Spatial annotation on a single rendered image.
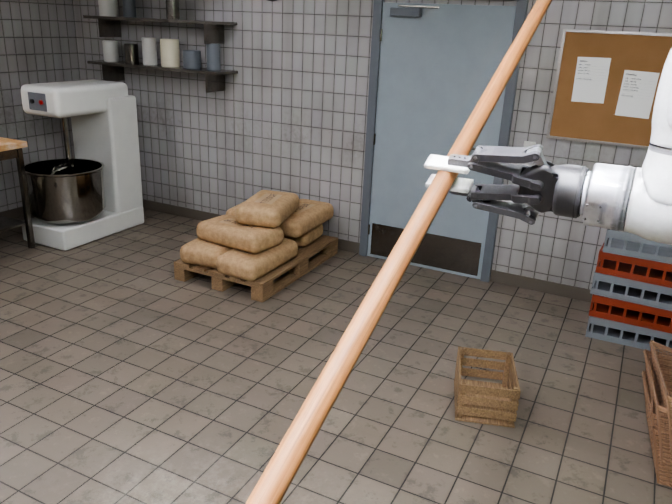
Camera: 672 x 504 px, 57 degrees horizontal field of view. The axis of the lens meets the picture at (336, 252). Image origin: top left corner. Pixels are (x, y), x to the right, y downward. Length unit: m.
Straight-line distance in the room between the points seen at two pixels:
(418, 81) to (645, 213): 4.15
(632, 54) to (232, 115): 3.28
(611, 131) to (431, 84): 1.33
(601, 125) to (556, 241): 0.90
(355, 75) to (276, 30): 0.81
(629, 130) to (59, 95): 4.25
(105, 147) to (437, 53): 2.98
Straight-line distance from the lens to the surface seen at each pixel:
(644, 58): 4.70
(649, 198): 0.91
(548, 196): 0.96
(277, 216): 4.58
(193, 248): 4.73
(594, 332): 4.50
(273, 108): 5.61
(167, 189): 6.52
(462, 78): 4.88
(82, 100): 5.68
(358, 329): 0.76
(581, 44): 4.73
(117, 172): 5.96
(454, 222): 5.06
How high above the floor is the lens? 1.90
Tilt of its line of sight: 20 degrees down
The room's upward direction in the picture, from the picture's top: 3 degrees clockwise
